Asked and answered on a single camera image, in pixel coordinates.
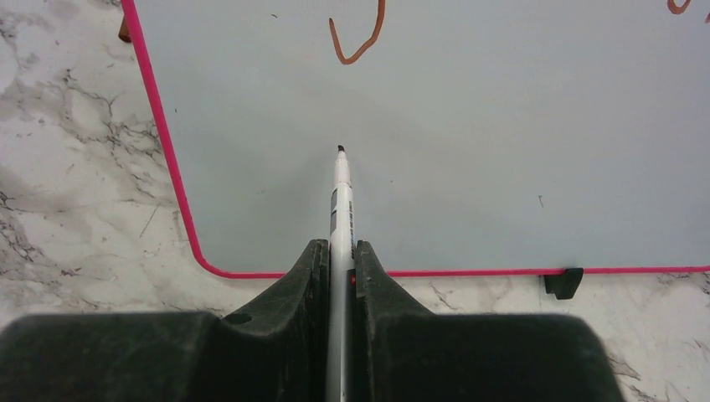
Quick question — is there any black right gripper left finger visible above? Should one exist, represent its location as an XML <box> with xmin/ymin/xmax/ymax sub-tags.
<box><xmin>1</xmin><ymin>240</ymin><xmax>329</xmax><ymax>401</ymax></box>

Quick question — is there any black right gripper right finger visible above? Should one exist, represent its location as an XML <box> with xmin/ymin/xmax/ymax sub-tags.
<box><xmin>349</xmin><ymin>241</ymin><xmax>623</xmax><ymax>401</ymax></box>

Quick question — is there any white brown whiteboard marker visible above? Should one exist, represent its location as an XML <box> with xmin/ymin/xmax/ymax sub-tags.
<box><xmin>325</xmin><ymin>145</ymin><xmax>354</xmax><ymax>401</ymax></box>

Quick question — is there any pink framed whiteboard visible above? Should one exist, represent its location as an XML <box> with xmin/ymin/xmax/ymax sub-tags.
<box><xmin>122</xmin><ymin>1</ymin><xmax>709</xmax><ymax>279</ymax></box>

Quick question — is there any grey wire whiteboard stand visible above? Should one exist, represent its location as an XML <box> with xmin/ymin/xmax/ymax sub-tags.
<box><xmin>543</xmin><ymin>267</ymin><xmax>584</xmax><ymax>300</ymax></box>

